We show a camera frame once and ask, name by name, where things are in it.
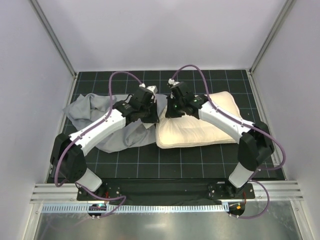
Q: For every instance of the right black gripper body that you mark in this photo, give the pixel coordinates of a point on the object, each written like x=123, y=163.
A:
x=171, y=111

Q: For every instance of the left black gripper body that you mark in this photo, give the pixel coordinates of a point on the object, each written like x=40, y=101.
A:
x=152, y=115

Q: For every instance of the cream white pillow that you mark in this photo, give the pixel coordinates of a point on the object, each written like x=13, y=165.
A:
x=187, y=132

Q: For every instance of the grey fabric pillowcase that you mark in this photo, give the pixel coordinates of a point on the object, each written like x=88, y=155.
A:
x=87, y=109

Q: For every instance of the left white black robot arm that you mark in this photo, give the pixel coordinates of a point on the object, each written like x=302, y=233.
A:
x=69, y=151

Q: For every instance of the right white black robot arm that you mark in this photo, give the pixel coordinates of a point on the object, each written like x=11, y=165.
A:
x=253, y=139

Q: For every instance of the black gridded cutting mat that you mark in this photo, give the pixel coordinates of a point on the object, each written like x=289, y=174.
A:
x=150, y=161

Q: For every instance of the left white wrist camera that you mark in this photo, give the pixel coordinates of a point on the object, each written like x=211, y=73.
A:
x=153, y=89

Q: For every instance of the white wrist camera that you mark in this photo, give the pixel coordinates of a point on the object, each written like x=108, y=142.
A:
x=153, y=89
x=171, y=82

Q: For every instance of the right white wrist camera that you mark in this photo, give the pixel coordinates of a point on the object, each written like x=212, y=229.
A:
x=171, y=82

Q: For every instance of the slotted grey cable duct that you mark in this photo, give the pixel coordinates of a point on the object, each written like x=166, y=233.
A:
x=90, y=208

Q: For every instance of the aluminium front rail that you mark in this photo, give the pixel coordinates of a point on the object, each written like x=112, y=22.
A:
x=283, y=190

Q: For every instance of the right aluminium frame post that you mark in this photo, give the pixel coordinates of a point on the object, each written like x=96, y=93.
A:
x=279, y=21

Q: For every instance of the aluminium frame post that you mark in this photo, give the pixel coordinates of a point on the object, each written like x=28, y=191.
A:
x=52, y=35
x=279, y=21

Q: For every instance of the left aluminium frame post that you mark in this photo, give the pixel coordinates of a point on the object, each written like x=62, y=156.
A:
x=52, y=35

